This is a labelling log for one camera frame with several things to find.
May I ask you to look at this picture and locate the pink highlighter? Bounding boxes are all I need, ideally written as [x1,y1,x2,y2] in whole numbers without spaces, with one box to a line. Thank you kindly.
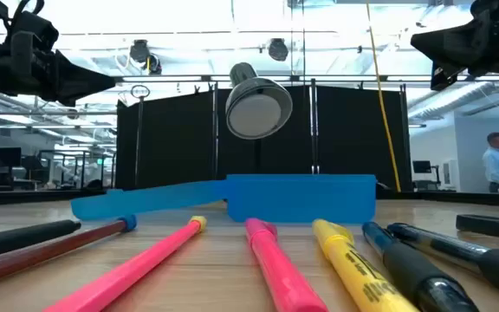
[243,218,329,312]

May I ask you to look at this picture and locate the black overhead frame bar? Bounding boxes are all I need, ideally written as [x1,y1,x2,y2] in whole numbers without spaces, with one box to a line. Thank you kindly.
[114,74,499,83]

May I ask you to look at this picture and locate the black tape dispenser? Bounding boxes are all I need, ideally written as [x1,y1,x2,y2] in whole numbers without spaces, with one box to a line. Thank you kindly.
[225,62,294,140]

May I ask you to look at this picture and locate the black stand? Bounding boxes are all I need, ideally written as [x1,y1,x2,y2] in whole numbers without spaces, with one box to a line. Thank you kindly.
[130,84,152,187]

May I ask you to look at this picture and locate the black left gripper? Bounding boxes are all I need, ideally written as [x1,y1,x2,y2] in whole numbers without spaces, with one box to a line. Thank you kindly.
[0,0,117,107]

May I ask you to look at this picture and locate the yellow highlighter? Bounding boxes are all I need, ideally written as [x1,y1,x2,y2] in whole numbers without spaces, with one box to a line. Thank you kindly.
[312,218,419,312]

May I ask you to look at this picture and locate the black monitor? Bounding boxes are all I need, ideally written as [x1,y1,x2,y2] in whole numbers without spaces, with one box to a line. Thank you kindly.
[412,159,433,175]

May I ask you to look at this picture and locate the black ceiling spotlight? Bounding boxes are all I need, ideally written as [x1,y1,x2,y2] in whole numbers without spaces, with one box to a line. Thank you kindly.
[268,37,289,62]
[129,39,163,75]

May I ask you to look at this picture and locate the brown pencil with blue eraser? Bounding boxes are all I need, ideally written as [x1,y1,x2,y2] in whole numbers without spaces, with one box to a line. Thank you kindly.
[0,215,138,289]

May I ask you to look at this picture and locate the black marker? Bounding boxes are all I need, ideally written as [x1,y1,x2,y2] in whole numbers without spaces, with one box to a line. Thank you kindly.
[0,218,82,263]

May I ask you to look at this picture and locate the pink pencil with yellow eraser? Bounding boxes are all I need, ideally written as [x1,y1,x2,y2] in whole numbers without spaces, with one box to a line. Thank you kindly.
[43,215,208,312]

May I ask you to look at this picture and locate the black partition screen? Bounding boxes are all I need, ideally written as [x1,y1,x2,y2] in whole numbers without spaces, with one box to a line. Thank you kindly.
[114,84,413,192]

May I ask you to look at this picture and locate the black handled scissors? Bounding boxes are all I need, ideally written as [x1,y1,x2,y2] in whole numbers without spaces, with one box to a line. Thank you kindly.
[456,205,499,242]

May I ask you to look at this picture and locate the blue plastic supply box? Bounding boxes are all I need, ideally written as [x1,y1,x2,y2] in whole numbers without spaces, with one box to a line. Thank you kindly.
[70,173,378,225]

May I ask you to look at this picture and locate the yellow cable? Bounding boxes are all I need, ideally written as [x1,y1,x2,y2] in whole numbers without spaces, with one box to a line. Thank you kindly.
[365,0,402,193]

